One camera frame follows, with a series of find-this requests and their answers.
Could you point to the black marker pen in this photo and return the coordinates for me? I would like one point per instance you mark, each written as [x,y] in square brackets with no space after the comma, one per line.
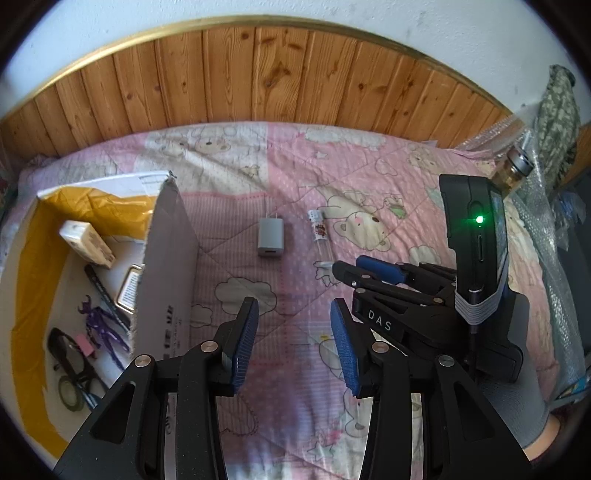
[120,318]

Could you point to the white cardboard box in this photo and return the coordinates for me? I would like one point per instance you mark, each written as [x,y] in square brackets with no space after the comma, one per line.
[143,220]

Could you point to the gold tin can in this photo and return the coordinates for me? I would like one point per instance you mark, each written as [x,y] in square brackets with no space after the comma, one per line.
[126,297]

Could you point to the glass tea bottle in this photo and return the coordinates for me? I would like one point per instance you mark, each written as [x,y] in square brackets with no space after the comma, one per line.
[512,170]

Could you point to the purple toy figure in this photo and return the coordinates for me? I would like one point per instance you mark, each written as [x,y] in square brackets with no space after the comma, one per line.
[96,323]

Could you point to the small glass vial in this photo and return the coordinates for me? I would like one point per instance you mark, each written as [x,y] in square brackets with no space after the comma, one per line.
[321,237]

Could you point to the pink quilted bedspread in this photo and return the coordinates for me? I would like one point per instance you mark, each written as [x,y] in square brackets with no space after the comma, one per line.
[293,418]

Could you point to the bubble wrap sheet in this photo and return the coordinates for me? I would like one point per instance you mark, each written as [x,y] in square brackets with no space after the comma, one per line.
[548,213]

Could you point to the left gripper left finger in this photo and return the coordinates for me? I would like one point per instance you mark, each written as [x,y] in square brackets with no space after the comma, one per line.
[237,339]

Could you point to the person's right hand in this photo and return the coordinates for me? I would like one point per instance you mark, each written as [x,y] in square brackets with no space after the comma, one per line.
[545,440]

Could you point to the cream tissue pack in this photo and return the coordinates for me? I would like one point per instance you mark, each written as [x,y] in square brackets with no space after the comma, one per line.
[87,243]

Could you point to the black safety glasses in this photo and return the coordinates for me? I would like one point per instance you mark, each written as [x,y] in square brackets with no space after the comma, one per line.
[69,360]

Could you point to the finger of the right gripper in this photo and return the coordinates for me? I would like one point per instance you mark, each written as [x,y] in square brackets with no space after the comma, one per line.
[360,279]
[385,271]

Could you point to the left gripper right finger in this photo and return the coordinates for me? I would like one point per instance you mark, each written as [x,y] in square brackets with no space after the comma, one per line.
[354,341]

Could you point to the grey usb charger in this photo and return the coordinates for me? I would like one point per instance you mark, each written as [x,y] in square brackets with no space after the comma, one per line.
[270,240]

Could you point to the green tape roll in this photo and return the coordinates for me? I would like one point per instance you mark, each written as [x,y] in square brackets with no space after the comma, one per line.
[69,394]

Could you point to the grey sleeve forearm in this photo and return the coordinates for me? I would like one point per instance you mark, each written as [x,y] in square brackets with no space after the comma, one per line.
[520,404]

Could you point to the camouflage jacket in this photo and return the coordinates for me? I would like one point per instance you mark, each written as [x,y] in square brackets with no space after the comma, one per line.
[557,125]

